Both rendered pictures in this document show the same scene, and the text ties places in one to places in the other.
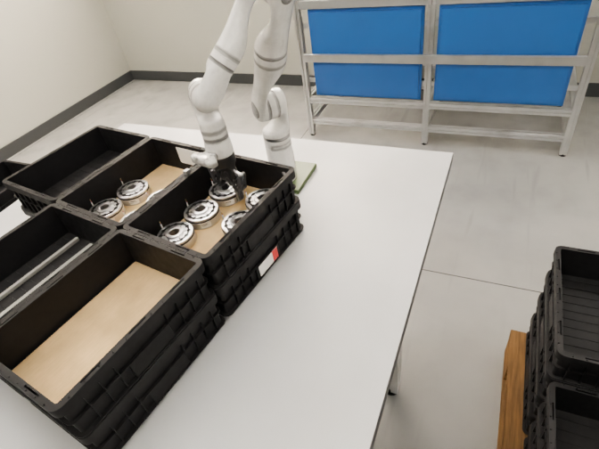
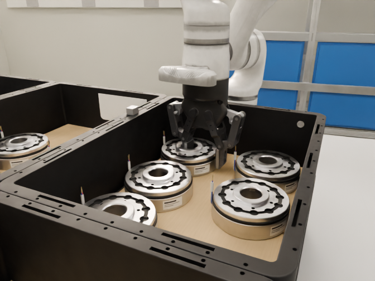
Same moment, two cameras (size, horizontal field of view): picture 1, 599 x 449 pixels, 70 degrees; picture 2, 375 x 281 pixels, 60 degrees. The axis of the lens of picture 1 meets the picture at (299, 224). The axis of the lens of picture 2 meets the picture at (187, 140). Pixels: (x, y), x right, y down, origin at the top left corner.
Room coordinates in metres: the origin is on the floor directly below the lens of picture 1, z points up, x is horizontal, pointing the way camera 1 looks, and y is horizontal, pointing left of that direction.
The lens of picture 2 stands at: (0.57, 0.33, 1.10)
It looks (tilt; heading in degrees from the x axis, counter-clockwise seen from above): 23 degrees down; 347
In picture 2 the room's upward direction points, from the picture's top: straight up
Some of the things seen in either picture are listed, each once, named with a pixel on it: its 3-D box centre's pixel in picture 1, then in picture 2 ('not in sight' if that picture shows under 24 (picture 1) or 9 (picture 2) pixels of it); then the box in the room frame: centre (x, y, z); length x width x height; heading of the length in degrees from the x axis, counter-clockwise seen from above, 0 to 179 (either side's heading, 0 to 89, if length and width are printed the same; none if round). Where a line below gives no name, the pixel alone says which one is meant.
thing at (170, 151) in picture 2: (225, 189); (189, 149); (1.09, 0.20, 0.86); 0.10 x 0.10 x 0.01
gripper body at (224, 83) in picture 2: (224, 165); (205, 100); (1.07, 0.18, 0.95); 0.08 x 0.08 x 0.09
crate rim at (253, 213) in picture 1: (213, 199); (200, 149); (0.96, 0.22, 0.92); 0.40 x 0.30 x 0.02; 142
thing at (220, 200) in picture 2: (240, 222); (250, 197); (0.92, 0.16, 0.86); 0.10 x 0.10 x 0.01
